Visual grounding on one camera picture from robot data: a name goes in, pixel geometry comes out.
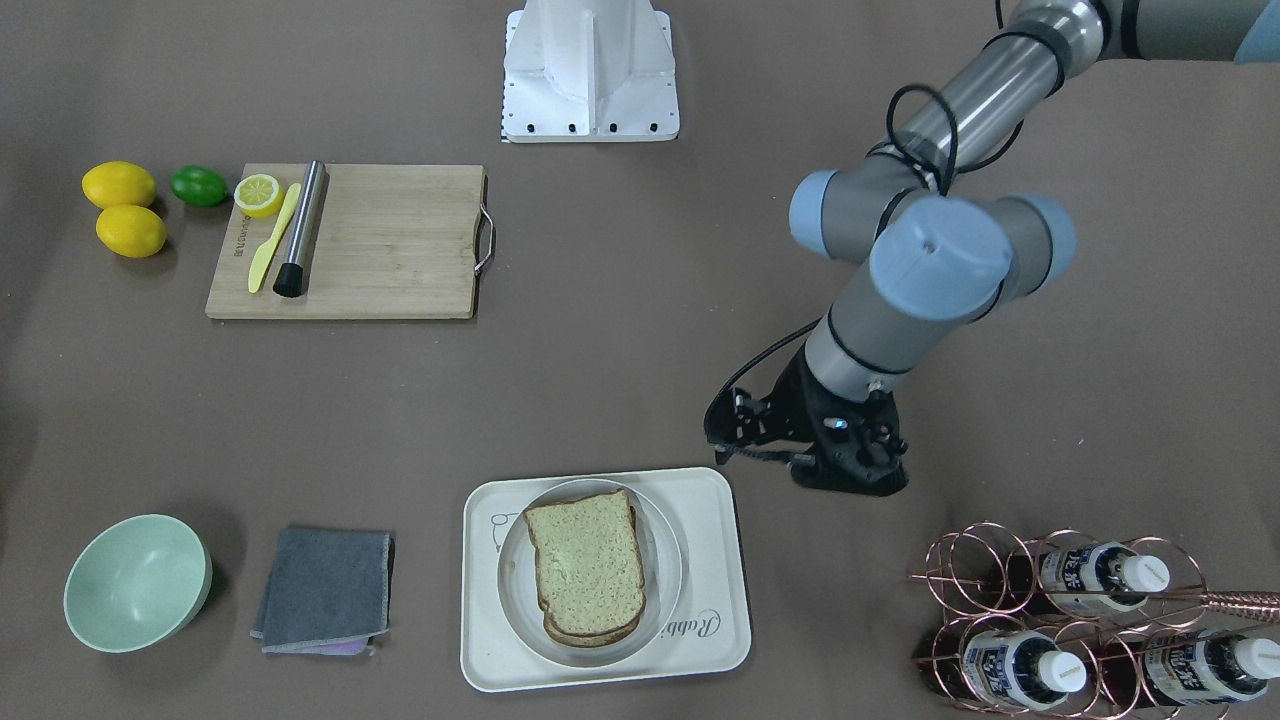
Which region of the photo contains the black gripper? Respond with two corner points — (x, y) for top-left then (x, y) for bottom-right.
(704, 345), (909, 497)

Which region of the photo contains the white plate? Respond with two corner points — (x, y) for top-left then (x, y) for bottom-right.
(497, 478), (685, 670)

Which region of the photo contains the plain bread slice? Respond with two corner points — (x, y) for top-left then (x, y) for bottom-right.
(522, 489), (646, 648)

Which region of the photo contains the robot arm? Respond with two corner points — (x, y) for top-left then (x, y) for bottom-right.
(703, 1), (1277, 497)

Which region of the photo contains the cream serving tray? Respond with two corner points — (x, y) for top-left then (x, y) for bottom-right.
(460, 468), (753, 693)

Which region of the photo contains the dark drink bottle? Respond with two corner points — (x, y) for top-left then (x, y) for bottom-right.
(914, 629), (1087, 711)
(983, 541), (1171, 619)
(1100, 628), (1279, 708)

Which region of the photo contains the bread slice with egg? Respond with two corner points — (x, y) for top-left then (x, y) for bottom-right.
(543, 605), (641, 650)

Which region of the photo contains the wooden cutting board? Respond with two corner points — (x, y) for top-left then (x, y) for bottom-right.
(205, 163), (486, 320)

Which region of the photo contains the grey folded cloth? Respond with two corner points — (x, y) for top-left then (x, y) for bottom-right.
(250, 527), (396, 656)

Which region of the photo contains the steel muddler black tip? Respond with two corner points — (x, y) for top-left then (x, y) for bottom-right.
(273, 160), (329, 299)

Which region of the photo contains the yellow plastic knife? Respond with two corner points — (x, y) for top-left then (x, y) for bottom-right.
(247, 183), (302, 293)

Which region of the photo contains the half lemon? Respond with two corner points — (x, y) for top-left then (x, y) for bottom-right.
(233, 173), (285, 219)

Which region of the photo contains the green lime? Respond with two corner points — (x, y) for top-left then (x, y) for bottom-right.
(169, 165), (230, 208)

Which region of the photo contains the mint green bowl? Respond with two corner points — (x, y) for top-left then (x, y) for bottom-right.
(63, 514), (212, 653)

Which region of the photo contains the yellow lemon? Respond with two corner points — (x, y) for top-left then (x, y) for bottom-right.
(95, 204), (168, 258)
(81, 161), (157, 209)

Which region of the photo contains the copper wire bottle rack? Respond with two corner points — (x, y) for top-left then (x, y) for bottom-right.
(918, 521), (1277, 719)

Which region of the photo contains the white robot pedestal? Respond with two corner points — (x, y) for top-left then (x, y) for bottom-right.
(500, 1), (681, 143)

